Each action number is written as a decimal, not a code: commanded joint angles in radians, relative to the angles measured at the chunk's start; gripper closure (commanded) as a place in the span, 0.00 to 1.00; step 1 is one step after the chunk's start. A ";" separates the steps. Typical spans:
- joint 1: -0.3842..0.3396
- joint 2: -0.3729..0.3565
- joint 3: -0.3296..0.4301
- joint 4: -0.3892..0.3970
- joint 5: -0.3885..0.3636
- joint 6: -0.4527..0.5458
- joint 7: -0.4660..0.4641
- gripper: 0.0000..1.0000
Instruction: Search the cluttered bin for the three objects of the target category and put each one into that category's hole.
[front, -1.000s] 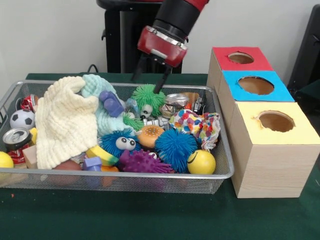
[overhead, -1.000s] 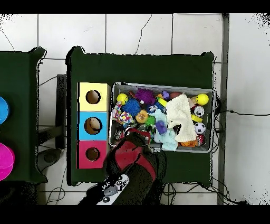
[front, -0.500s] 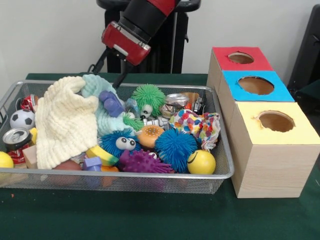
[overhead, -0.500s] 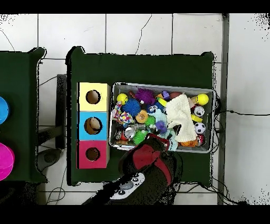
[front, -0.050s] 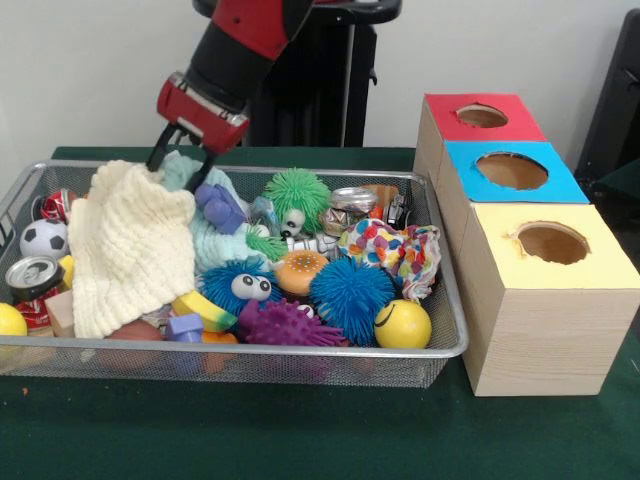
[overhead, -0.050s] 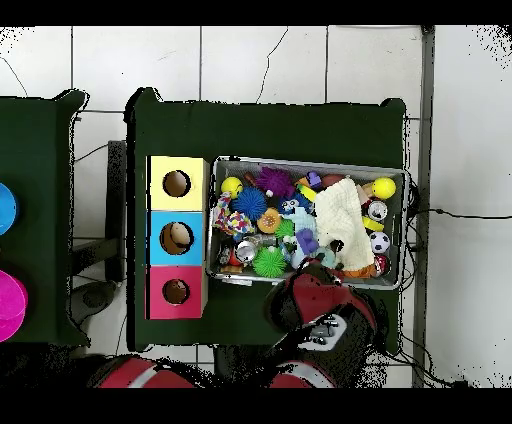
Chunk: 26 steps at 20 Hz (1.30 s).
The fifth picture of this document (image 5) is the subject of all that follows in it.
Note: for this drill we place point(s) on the purple spiky rubber ball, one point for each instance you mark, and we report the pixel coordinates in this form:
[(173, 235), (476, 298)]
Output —
[(280, 325)]

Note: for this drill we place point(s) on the wooden box with three holes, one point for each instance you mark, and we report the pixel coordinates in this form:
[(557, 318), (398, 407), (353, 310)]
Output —
[(545, 340)]

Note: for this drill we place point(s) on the blue fuzzy toy with eyes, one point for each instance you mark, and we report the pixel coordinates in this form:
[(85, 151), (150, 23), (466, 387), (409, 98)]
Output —
[(217, 285)]

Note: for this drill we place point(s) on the yellow ball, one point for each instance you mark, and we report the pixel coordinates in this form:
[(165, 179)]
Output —
[(402, 325)]

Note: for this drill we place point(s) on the dark green tablecloth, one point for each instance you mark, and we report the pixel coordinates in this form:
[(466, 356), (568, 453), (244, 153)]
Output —
[(300, 440)]

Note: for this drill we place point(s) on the black chair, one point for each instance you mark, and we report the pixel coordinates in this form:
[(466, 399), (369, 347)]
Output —
[(622, 100)]

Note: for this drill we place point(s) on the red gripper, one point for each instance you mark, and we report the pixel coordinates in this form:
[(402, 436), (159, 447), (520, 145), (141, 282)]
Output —
[(200, 112)]

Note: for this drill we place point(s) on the colourful dotted cloth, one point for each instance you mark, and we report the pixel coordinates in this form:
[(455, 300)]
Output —
[(390, 245)]

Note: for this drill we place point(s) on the mint green muslin cloth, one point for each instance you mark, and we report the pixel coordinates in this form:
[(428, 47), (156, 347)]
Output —
[(215, 250)]

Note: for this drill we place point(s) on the black and white soccer ball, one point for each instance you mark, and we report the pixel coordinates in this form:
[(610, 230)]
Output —
[(44, 239)]

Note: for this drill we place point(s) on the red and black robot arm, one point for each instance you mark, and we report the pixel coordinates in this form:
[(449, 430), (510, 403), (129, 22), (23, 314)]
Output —
[(235, 45)]

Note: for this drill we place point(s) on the large green spiky ball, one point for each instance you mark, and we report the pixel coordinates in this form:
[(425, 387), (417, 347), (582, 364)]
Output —
[(300, 192)]

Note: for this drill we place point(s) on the purple plastic building block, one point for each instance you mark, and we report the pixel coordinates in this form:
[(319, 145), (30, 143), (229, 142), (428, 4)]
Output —
[(220, 207)]

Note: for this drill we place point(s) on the toy hamburger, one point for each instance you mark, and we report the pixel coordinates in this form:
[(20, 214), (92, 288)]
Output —
[(300, 270)]

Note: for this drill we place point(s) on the cream muslin cloth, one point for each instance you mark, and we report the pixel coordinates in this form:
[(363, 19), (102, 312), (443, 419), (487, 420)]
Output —
[(130, 250)]

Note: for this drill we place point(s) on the blue spiky rubber ball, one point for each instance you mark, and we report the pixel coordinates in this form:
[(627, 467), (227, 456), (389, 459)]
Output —
[(350, 295)]

